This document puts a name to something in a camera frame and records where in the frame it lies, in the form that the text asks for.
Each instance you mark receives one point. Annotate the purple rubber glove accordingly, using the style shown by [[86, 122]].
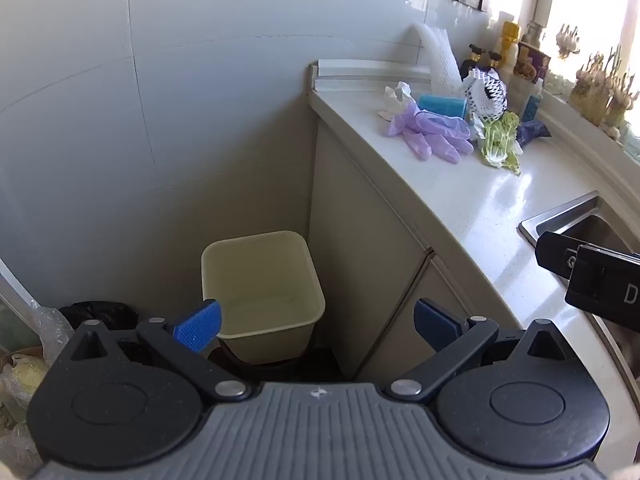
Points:
[[447, 130], [407, 127]]

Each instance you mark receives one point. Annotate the black plastic bag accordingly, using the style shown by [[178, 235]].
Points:
[[100, 312]]

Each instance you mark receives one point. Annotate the crumpled white tissue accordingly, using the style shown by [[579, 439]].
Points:
[[397, 97]]

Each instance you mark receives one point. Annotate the white foam net sleeve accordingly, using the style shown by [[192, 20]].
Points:
[[437, 57]]

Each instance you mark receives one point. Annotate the black and white foam net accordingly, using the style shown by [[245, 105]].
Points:
[[485, 92]]

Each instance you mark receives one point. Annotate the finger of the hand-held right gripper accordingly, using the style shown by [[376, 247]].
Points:
[[552, 255]]

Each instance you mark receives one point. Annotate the sprouting garlic in container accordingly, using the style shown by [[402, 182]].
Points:
[[605, 90]]

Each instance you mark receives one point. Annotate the napa cabbage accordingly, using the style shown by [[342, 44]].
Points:
[[500, 142]]

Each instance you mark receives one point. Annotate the black bottle with gold collar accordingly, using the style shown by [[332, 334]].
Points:
[[471, 62], [494, 61]]

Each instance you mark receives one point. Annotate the white bottle with yellow cap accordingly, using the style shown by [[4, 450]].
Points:
[[509, 50]]

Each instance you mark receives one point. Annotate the blue plastic cup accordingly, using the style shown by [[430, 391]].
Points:
[[442, 106]]

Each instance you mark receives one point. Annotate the purple instant noodle cup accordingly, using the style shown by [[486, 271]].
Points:
[[532, 60]]

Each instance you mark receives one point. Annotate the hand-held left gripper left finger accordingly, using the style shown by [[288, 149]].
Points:
[[200, 322]]

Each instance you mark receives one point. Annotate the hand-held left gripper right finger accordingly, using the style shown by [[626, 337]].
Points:
[[435, 322]]

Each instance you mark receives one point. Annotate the cream plastic bin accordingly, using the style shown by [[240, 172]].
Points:
[[260, 280]]

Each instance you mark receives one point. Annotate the beige cabinet door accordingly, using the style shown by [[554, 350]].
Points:
[[440, 290], [360, 240]]

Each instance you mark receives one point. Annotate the dark blue wrapper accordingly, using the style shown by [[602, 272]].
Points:
[[532, 132]]

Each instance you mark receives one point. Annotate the clear bottle with blue label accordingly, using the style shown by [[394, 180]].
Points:
[[531, 102]]

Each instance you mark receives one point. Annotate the white trim strip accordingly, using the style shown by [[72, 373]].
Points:
[[370, 67], [370, 85]]

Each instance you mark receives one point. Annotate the clear plastic bag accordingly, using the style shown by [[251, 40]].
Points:
[[25, 375]]

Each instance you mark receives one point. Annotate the steel sink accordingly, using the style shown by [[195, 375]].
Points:
[[565, 220]]

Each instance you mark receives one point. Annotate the hanging garlic bunch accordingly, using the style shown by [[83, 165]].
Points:
[[567, 42]]

